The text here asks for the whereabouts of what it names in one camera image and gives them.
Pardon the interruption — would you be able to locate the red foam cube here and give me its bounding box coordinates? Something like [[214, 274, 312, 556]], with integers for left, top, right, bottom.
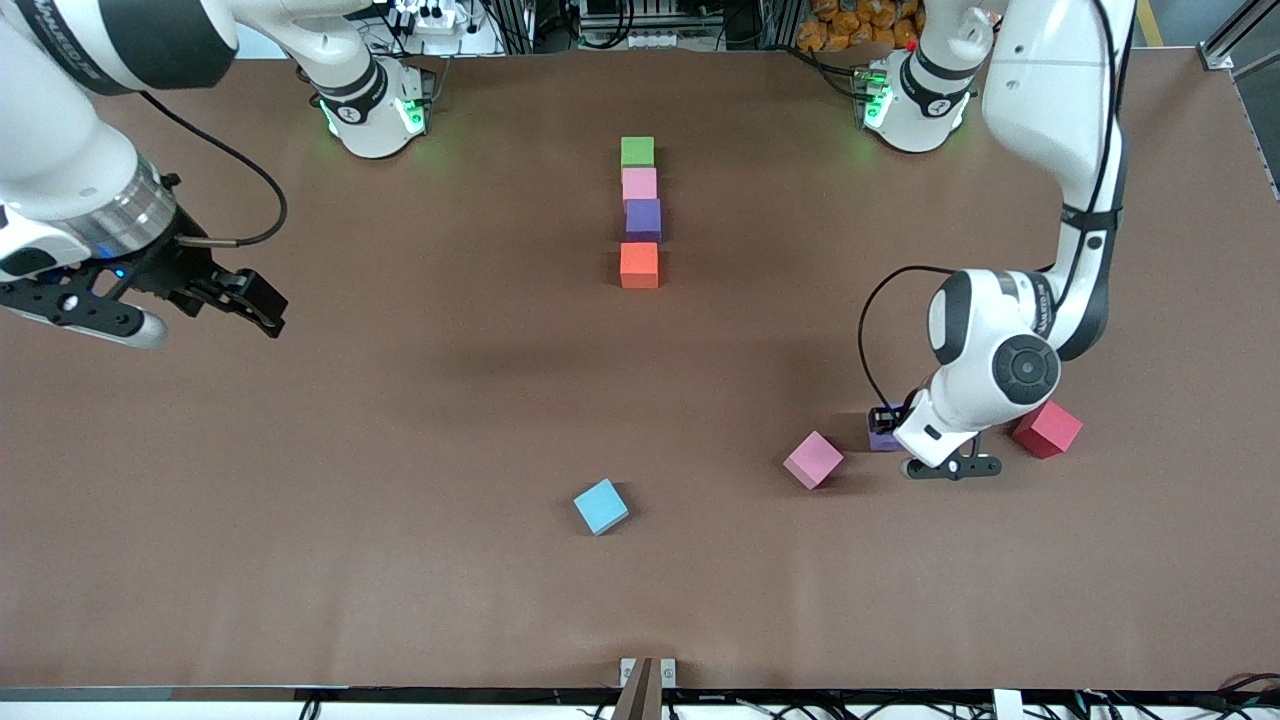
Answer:
[[1012, 400, 1084, 461]]

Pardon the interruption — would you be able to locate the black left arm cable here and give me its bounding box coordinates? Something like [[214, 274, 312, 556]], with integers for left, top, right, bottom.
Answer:
[[856, 264, 959, 411]]

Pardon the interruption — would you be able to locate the blue foam cube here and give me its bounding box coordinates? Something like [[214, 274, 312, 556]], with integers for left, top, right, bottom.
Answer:
[[572, 478, 631, 537]]

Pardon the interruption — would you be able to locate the bag of orange items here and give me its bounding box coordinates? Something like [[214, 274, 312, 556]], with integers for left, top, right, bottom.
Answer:
[[797, 0, 926, 53]]

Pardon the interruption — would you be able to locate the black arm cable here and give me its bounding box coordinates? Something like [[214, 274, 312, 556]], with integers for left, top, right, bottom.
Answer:
[[138, 92, 289, 248], [856, 264, 959, 411]]

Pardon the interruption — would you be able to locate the white power strip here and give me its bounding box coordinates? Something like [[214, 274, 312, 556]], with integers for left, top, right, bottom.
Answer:
[[395, 0, 473, 34]]

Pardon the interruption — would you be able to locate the aluminium frame post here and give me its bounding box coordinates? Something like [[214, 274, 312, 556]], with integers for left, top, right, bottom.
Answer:
[[1198, 0, 1280, 73]]

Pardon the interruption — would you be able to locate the orange foam cube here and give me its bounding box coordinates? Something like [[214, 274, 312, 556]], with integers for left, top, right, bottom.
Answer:
[[619, 242, 661, 291]]

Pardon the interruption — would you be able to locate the metal bracket with brown post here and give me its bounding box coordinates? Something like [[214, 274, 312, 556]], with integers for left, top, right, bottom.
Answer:
[[617, 656, 679, 720]]

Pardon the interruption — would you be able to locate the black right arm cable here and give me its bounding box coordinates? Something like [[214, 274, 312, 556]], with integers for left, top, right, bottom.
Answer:
[[138, 92, 289, 248]]

